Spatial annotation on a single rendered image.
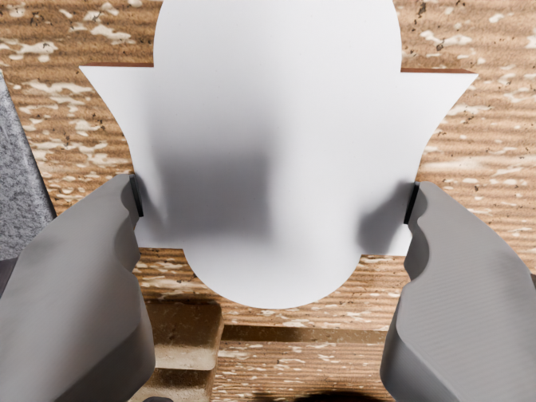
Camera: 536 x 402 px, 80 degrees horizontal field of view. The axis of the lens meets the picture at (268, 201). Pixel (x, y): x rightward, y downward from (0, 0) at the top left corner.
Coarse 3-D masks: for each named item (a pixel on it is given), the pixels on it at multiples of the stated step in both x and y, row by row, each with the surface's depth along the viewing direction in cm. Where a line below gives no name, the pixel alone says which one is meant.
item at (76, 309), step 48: (96, 192) 10; (48, 240) 8; (96, 240) 8; (48, 288) 7; (96, 288) 7; (0, 336) 6; (48, 336) 6; (96, 336) 6; (144, 336) 6; (0, 384) 5; (48, 384) 5; (96, 384) 5
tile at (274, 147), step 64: (192, 0) 9; (256, 0) 9; (320, 0) 9; (384, 0) 9; (128, 64) 10; (192, 64) 10; (256, 64) 10; (320, 64) 10; (384, 64) 10; (128, 128) 11; (192, 128) 11; (256, 128) 11; (320, 128) 11; (384, 128) 10; (192, 192) 12; (256, 192) 12; (320, 192) 12; (384, 192) 12; (192, 256) 14; (256, 256) 14; (320, 256) 13
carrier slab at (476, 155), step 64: (0, 0) 10; (64, 0) 10; (128, 0) 10; (448, 0) 10; (512, 0) 9; (0, 64) 11; (64, 64) 11; (448, 64) 10; (512, 64) 10; (64, 128) 12; (448, 128) 11; (512, 128) 11; (64, 192) 13; (448, 192) 13; (512, 192) 13; (384, 256) 15; (256, 320) 17; (320, 320) 17; (384, 320) 17
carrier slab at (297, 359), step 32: (224, 352) 19; (256, 352) 19; (288, 352) 18; (320, 352) 18; (352, 352) 18; (224, 384) 20; (256, 384) 20; (288, 384) 20; (320, 384) 20; (352, 384) 20
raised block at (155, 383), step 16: (160, 368) 17; (176, 368) 17; (144, 384) 16; (160, 384) 16; (176, 384) 16; (192, 384) 16; (208, 384) 17; (128, 400) 17; (176, 400) 17; (192, 400) 16; (208, 400) 17
